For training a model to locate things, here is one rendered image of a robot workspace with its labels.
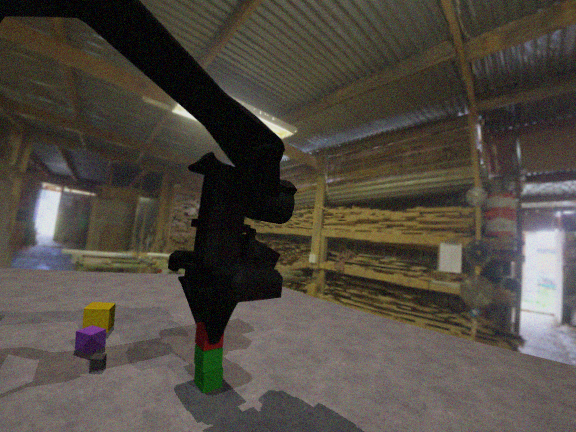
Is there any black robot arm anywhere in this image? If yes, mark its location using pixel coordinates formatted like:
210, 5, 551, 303
0, 0, 297, 268

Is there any yellow block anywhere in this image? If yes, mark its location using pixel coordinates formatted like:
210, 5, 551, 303
82, 302, 116, 332

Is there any purple cube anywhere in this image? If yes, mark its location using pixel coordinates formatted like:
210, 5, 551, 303
75, 325, 106, 355

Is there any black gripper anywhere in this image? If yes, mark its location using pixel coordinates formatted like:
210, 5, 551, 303
168, 210, 283, 344

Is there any green block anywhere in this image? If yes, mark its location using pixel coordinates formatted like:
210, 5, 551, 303
194, 365, 223, 393
194, 344, 223, 373

